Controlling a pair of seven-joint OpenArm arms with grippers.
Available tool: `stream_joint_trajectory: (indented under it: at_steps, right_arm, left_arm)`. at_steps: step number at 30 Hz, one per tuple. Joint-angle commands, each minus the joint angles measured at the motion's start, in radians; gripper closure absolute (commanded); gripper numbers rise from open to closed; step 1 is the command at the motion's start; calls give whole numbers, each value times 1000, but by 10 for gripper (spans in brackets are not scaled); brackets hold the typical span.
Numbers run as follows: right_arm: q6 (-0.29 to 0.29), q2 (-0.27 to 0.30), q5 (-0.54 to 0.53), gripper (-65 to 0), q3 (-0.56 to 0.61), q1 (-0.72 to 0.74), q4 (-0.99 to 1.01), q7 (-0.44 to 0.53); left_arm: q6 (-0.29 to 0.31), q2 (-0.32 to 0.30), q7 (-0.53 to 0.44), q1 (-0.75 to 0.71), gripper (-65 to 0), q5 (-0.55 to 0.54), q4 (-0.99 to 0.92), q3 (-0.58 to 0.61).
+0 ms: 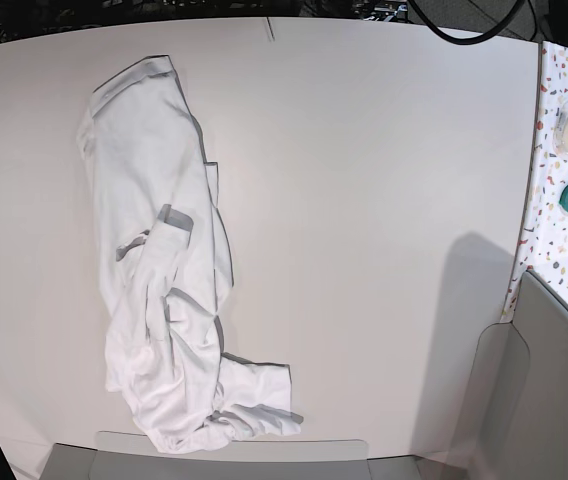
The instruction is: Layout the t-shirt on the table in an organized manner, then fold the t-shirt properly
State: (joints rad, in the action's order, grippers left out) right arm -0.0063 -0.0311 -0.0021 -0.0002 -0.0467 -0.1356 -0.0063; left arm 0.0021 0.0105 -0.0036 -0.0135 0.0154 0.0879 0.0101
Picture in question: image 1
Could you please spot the terrazzo pattern side table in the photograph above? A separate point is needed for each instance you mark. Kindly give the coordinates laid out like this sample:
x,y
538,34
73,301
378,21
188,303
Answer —
x,y
543,240

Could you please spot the white t-shirt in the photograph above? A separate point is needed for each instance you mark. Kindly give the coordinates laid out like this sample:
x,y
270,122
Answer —
x,y
165,271

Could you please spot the grey panel at right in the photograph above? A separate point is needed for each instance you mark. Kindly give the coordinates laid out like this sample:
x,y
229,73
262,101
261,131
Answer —
x,y
516,422

